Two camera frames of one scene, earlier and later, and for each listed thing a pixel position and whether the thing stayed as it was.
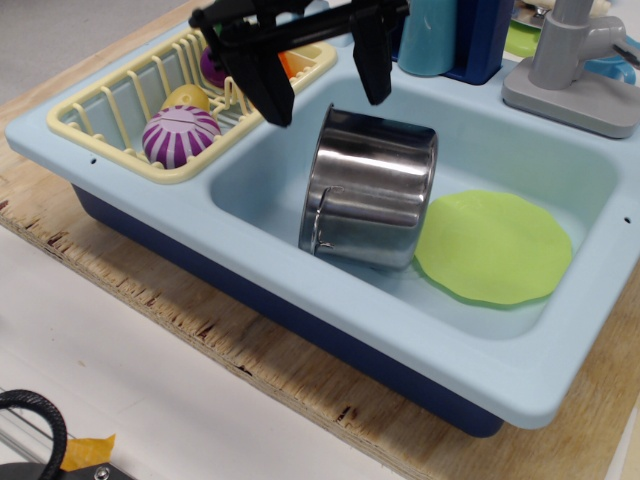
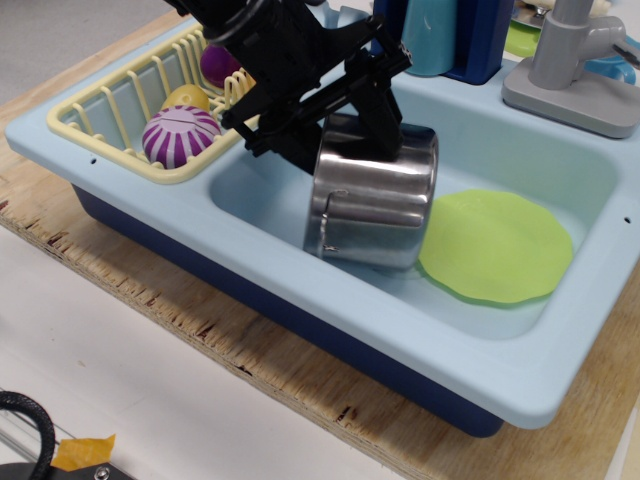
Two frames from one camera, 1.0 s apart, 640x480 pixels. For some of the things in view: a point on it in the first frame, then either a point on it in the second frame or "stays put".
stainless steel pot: (366, 188) stays put
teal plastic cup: (429, 38) stays put
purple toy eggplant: (213, 68) stays put
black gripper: (245, 29) → (293, 58)
